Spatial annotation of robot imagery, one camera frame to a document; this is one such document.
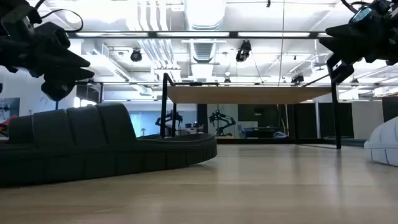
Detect thin hanging ceiling cable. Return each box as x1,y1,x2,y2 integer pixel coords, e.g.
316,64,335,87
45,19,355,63
278,0,285,85

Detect wooden shelf black metal frame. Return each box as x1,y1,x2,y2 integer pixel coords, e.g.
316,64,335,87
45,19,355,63
160,72,343,150

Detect red background strip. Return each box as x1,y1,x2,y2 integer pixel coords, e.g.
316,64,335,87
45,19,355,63
0,114,18,138

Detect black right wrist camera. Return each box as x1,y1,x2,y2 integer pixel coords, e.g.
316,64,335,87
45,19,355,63
348,5,374,26

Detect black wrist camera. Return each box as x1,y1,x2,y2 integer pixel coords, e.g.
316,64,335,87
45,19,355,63
348,5,374,26
33,21,72,48

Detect black partition panel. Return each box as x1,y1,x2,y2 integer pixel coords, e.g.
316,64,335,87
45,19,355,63
382,96,398,123
318,102,354,139
294,103,317,139

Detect blue wall picture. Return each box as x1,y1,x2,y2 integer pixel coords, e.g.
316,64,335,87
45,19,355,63
0,97,21,121

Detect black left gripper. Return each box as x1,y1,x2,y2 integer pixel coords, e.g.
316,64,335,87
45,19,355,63
0,30,96,102

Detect silver ceiling air duct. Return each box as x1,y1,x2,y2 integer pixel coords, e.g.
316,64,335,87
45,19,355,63
183,0,228,63

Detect black hanging box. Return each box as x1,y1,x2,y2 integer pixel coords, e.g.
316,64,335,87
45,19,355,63
76,81,104,104

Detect white rubber slide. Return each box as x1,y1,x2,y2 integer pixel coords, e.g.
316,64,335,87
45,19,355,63
363,116,398,168

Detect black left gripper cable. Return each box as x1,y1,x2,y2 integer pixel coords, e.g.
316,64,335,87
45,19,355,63
35,0,84,32

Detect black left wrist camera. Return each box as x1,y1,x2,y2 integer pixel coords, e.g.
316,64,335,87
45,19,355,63
33,21,72,48

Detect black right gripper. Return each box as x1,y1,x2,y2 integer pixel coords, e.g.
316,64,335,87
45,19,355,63
318,6,398,84

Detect black rubber slide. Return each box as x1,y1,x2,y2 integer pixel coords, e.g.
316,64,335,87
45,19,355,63
0,102,218,189

